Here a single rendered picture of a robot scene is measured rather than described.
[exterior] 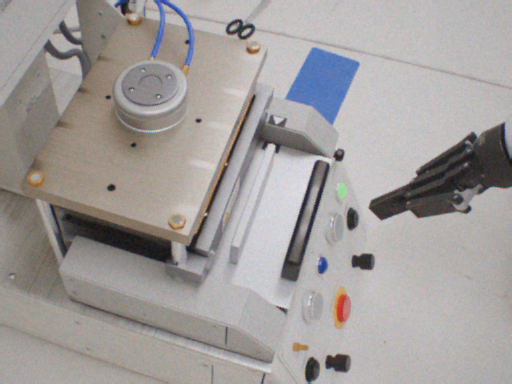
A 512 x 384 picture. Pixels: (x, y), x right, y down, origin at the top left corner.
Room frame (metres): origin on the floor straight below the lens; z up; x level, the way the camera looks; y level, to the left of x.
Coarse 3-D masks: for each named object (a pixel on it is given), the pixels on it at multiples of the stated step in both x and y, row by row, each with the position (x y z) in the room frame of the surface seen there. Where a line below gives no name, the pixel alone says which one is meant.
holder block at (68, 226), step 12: (72, 216) 0.39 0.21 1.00; (72, 228) 0.38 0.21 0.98; (84, 228) 0.38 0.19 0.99; (96, 228) 0.38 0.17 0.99; (108, 228) 0.38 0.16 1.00; (96, 240) 0.38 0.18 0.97; (108, 240) 0.37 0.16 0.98; (120, 240) 0.37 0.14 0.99; (132, 240) 0.37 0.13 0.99; (132, 252) 0.37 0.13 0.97; (144, 252) 0.37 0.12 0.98; (156, 252) 0.36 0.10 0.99; (168, 252) 0.36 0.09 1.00
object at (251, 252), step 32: (256, 160) 0.52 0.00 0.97; (288, 160) 0.53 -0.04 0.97; (256, 192) 0.45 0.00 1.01; (288, 192) 0.48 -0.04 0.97; (256, 224) 0.43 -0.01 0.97; (288, 224) 0.43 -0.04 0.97; (224, 256) 0.38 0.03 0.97; (256, 256) 0.38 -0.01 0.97; (256, 288) 0.34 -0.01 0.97; (288, 288) 0.35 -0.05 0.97
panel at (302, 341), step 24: (336, 168) 0.56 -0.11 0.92; (336, 192) 0.53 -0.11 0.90; (312, 240) 0.44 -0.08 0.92; (360, 240) 0.54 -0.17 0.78; (312, 264) 0.42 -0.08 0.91; (336, 264) 0.46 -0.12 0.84; (312, 288) 0.39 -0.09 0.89; (336, 288) 0.43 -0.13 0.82; (288, 336) 0.31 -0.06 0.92; (312, 336) 0.34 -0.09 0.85; (336, 336) 0.38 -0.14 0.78; (288, 360) 0.29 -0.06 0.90
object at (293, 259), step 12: (324, 168) 0.49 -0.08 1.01; (312, 180) 0.47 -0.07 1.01; (324, 180) 0.47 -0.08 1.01; (312, 192) 0.45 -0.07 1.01; (312, 204) 0.44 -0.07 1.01; (300, 216) 0.42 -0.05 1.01; (312, 216) 0.42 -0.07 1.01; (300, 228) 0.40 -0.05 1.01; (312, 228) 0.41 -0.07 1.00; (300, 240) 0.39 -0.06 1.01; (288, 252) 0.37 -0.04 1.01; (300, 252) 0.37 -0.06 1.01; (288, 264) 0.36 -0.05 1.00; (300, 264) 0.36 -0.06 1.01; (288, 276) 0.36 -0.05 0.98
